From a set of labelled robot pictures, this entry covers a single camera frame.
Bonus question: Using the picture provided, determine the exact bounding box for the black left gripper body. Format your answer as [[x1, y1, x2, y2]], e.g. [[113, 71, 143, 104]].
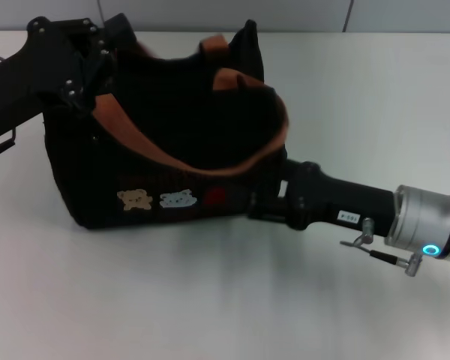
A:
[[0, 16, 80, 138]]

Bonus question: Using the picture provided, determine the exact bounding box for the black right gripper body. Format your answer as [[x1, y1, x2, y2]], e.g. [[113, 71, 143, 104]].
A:
[[284, 160, 397, 231]]

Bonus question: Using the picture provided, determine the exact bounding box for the black food bag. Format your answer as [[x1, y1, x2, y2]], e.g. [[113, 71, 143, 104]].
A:
[[43, 13, 290, 230]]

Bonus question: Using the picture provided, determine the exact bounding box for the right gripper cable, silver plug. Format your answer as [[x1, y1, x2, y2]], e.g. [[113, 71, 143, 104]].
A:
[[340, 217, 425, 278]]

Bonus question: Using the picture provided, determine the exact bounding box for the black cable with silver end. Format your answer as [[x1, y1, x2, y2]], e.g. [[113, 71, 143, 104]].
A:
[[0, 127, 18, 161]]

